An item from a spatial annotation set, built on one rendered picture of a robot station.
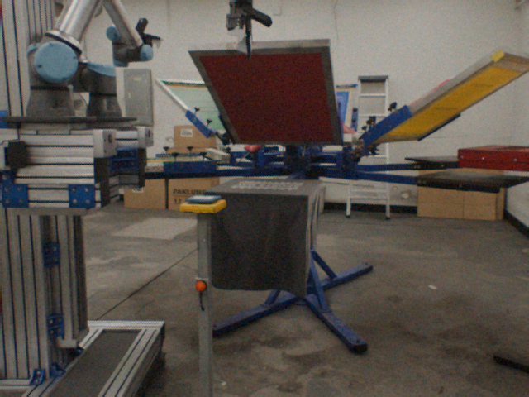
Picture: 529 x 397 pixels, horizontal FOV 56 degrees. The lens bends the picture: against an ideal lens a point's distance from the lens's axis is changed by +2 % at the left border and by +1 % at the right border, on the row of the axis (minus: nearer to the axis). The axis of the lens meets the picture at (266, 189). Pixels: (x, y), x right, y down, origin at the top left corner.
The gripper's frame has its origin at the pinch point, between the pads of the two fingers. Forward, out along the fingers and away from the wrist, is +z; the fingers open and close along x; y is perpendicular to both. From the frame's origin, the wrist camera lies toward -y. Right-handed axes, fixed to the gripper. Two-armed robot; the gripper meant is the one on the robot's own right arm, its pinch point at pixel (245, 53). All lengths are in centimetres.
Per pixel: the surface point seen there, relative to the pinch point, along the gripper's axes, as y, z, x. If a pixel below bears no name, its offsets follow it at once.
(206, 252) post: 11, 74, -5
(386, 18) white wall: -49, -231, -427
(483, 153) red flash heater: -96, 19, -75
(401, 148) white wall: -74, -78, -474
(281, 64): -8.7, -5.6, -23.8
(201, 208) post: 10, 59, 4
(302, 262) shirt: -20, 75, -35
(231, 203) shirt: 10, 52, -28
